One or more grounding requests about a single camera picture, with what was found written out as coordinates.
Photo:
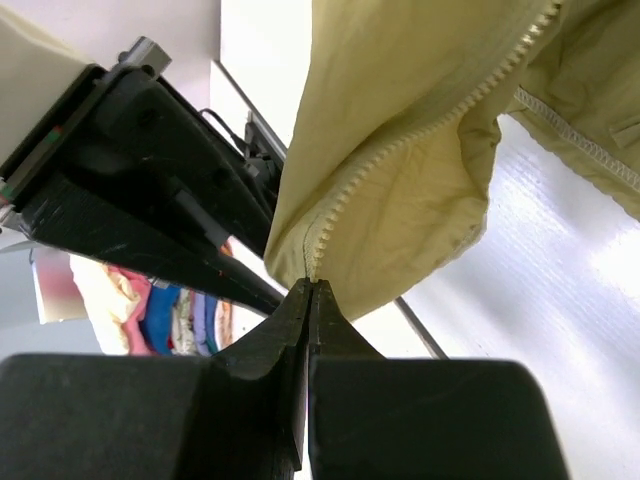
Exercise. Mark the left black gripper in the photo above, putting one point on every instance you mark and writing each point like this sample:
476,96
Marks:
122,169

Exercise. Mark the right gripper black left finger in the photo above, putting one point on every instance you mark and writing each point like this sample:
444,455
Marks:
236,415

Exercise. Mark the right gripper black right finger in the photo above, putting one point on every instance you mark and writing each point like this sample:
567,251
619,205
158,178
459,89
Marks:
376,418

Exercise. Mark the khaki tan jacket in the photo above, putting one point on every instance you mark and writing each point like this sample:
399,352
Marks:
387,174

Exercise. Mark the colourful cloth pile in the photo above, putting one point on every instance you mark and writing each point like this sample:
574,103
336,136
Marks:
134,315

